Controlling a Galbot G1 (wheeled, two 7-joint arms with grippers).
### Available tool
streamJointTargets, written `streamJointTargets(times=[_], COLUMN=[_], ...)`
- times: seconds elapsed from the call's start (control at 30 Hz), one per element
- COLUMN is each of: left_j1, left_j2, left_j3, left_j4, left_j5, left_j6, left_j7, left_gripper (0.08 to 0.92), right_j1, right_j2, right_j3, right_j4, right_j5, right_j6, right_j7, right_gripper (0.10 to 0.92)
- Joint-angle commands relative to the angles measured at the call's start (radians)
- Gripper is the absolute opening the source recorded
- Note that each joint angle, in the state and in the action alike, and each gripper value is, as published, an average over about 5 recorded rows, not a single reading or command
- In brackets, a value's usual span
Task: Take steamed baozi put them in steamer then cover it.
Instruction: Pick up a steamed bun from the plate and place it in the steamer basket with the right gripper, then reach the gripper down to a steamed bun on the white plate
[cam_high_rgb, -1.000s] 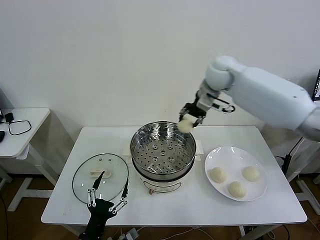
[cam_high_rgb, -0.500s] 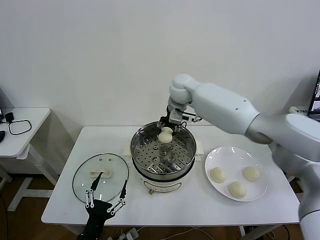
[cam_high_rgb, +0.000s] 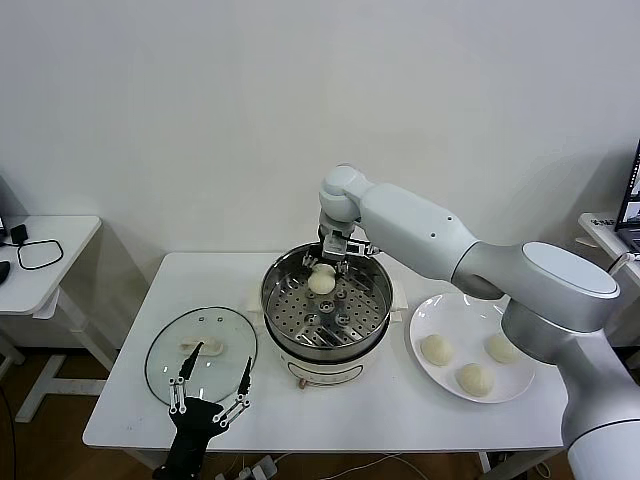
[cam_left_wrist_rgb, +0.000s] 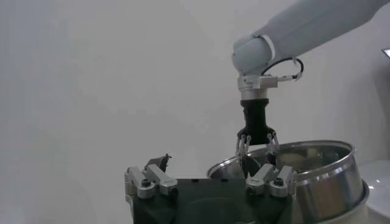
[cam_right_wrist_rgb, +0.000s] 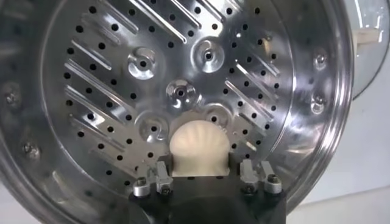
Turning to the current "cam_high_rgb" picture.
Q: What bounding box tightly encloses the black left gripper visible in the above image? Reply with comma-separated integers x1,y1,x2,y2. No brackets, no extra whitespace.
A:
157,341,253,480

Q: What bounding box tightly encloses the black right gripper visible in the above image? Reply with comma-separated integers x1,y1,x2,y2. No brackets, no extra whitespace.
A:
301,224,359,278

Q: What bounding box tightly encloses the white steamed baozi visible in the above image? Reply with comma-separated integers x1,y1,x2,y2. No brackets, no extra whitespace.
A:
484,334,522,365
419,334,456,368
456,363,496,400
307,264,336,295

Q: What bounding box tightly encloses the glass lid with white handle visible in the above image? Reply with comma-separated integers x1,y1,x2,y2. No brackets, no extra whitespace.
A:
144,306,259,407

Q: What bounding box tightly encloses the stainless steel steamer basket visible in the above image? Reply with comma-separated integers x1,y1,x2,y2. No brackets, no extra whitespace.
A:
260,242,395,354

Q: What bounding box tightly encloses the white electric cooker base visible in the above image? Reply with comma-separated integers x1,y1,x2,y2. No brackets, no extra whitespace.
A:
245,280,409,391

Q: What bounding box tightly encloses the white power strip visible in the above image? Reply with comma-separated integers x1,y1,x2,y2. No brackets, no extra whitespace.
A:
238,455,281,480

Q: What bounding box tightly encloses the white round plate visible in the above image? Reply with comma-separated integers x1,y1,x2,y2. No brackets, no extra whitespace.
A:
408,293,537,404

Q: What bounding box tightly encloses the dark monitor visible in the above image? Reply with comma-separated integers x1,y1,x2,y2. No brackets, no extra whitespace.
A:
0,174,26,241

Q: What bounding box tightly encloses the grey open laptop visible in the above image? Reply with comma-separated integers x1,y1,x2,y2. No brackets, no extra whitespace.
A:
615,137,640,254

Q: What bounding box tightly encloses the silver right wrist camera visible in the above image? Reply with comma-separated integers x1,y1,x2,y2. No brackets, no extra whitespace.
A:
322,233,377,262

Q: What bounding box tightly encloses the black looped cable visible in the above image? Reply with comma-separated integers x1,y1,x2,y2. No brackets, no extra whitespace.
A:
17,240,65,272

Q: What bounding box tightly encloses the thin white floor cable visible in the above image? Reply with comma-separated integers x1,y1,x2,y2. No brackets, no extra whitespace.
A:
279,451,436,480

